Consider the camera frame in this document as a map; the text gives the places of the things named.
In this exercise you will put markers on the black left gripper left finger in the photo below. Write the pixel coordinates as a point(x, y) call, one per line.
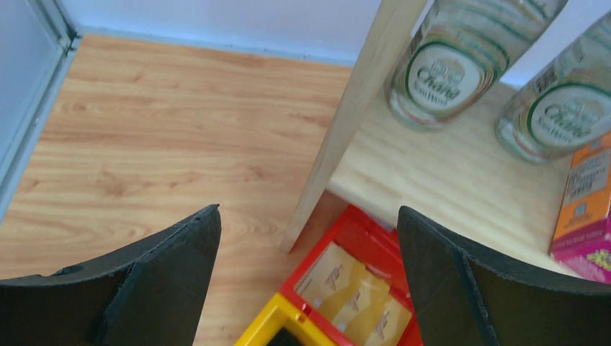
point(150, 292)

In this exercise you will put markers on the wooden shelf unit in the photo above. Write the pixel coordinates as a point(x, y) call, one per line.
point(458, 176)

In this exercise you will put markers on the pink orange juice carton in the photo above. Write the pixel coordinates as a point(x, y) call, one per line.
point(581, 241)

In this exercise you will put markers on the yellow plastic bin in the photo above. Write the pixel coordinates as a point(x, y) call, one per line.
point(282, 323)

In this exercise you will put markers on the gold sachets in bin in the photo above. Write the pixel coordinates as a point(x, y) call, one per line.
point(355, 301)

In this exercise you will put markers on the right glass water bottle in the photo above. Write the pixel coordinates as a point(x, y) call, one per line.
point(566, 106)

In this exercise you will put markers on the red plastic bin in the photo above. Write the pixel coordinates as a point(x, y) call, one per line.
point(373, 245)

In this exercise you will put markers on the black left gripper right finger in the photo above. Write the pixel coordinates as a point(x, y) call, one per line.
point(465, 293)

